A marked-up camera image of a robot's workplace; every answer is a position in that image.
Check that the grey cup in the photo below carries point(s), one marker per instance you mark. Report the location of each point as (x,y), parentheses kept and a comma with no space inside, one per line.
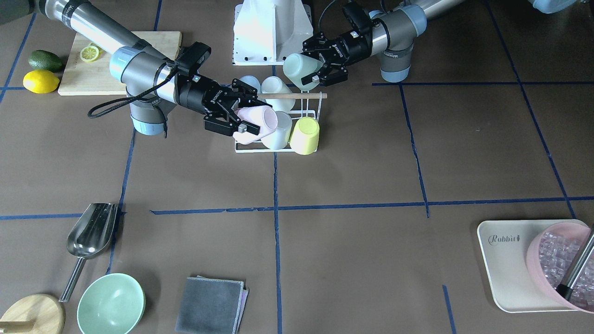
(281,136)

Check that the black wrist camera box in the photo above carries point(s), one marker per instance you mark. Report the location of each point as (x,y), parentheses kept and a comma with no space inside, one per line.
(191,58)
(358,17)

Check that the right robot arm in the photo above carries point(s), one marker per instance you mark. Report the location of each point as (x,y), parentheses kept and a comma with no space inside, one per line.
(155,84)

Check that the white cup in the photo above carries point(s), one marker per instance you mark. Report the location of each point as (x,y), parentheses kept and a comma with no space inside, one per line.
(275,85)

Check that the yellow cup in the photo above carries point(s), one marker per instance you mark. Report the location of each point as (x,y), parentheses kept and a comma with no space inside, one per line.
(305,136)

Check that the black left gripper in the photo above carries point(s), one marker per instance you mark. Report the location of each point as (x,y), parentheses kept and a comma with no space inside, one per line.
(351,48)

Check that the beige plastic tray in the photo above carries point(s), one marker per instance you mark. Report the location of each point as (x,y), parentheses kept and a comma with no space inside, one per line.
(505,246)

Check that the mint green cup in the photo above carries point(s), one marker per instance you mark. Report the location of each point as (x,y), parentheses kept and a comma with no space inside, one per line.
(297,66)

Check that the wooden cutting board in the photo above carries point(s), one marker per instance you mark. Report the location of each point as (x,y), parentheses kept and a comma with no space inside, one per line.
(94,79)

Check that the white wire cup rack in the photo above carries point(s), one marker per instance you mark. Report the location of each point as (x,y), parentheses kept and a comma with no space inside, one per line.
(308,104)

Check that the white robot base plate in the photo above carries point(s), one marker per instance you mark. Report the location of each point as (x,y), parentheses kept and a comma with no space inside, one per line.
(266,32)

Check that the pink cup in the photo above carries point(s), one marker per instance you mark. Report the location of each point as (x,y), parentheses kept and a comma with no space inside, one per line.
(262,116)

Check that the pink bowl with ice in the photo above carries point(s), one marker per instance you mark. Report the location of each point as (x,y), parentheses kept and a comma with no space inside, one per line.
(548,259)

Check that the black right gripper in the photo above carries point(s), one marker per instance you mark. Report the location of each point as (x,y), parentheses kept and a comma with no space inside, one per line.
(196,94)

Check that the light blue cup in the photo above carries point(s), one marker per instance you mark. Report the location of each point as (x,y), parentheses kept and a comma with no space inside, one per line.
(252,81)

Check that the whole lemon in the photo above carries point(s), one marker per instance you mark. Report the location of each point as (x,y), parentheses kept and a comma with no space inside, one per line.
(40,81)

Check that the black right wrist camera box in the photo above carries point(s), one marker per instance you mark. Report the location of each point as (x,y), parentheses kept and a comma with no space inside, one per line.
(191,58)

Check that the green bowl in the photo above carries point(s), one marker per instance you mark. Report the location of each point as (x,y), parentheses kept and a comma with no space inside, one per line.
(112,304)

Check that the lemon half slice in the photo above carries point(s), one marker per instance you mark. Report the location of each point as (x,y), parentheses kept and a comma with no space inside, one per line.
(90,53)

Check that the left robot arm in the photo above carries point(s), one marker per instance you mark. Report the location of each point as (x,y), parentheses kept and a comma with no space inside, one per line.
(389,35)

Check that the green avocado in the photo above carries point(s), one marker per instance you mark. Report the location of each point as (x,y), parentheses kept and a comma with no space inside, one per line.
(45,60)

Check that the steel scoop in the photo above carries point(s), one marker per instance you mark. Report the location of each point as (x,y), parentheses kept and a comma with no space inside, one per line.
(89,236)

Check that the grey folded cloth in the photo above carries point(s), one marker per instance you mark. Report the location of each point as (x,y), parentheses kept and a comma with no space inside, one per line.
(211,306)

